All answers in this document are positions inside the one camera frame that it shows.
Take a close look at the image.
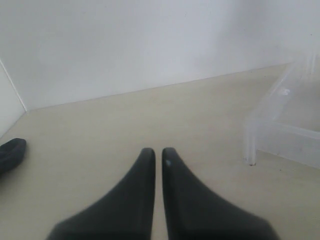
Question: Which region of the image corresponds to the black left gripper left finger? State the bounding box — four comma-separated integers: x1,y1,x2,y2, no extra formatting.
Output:
47,148,156,240

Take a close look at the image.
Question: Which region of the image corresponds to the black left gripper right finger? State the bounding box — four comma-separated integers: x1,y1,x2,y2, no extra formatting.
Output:
162,147,279,240

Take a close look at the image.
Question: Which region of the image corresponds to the clear plastic bin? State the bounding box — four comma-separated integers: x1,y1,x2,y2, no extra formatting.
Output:
243,53,320,168

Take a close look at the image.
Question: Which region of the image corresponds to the dark object at left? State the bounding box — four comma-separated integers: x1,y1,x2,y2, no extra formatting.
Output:
0,138,27,175

